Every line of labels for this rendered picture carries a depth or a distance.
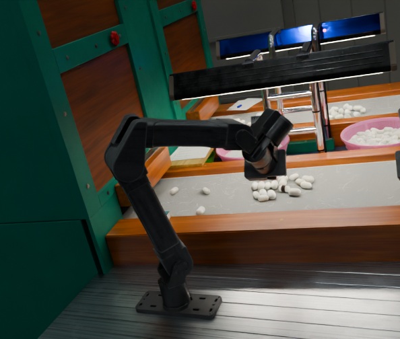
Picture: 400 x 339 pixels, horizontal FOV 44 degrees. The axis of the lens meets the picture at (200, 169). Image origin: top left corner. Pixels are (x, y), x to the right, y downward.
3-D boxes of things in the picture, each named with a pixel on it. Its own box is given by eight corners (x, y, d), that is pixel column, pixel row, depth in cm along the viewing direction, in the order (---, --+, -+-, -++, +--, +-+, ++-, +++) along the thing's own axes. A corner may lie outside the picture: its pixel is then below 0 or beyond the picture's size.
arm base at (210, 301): (140, 266, 119) (126, 284, 113) (216, 270, 111) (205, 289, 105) (148, 293, 122) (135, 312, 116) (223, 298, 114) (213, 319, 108)
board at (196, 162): (202, 166, 168) (201, 163, 168) (162, 169, 173) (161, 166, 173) (225, 132, 197) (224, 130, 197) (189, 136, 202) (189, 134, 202)
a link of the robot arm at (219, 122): (239, 116, 112) (106, 112, 101) (258, 124, 104) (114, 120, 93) (234, 168, 116) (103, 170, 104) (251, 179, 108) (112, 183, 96)
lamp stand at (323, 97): (335, 149, 181) (320, 26, 165) (280, 155, 188) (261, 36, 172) (336, 132, 198) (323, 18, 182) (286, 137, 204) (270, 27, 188)
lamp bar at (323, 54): (397, 70, 124) (396, 42, 122) (170, 101, 145) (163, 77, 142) (395, 64, 131) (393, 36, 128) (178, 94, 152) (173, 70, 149)
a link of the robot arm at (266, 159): (261, 138, 117) (254, 127, 110) (280, 151, 114) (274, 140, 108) (243, 161, 116) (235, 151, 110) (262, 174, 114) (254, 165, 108)
